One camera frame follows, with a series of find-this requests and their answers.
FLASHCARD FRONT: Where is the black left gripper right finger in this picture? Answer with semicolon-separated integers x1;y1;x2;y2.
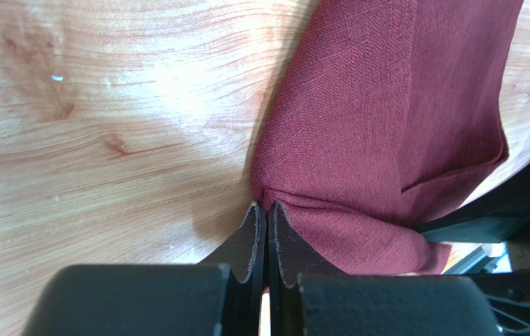
268;204;499;335

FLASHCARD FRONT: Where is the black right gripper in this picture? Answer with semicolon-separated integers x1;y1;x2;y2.
417;163;530;335

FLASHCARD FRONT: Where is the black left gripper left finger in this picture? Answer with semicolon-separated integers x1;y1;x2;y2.
23;203;266;335

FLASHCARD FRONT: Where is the dark red cloth napkin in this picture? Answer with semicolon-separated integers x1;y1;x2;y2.
251;1;522;275

